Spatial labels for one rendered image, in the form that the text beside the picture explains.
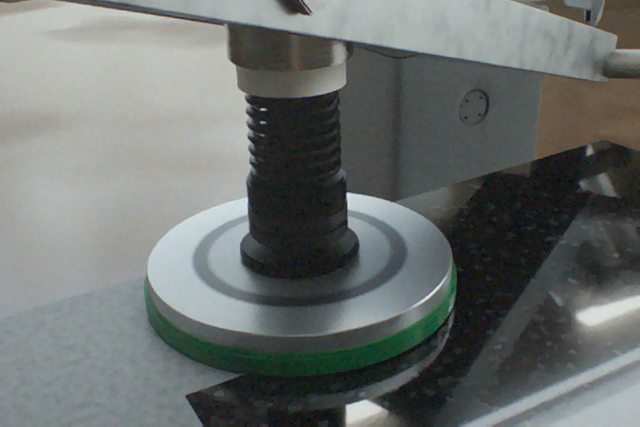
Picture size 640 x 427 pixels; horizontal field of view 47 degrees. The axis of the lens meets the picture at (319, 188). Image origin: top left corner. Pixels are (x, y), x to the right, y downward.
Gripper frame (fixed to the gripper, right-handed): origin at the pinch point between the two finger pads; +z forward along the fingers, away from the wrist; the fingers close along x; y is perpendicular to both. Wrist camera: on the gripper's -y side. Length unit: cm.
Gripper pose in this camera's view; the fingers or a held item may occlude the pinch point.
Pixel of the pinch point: (594, 16)
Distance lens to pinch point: 128.5
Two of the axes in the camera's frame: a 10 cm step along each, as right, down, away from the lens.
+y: -9.8, 0.0, 1.7
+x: -1.5, 4.4, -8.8
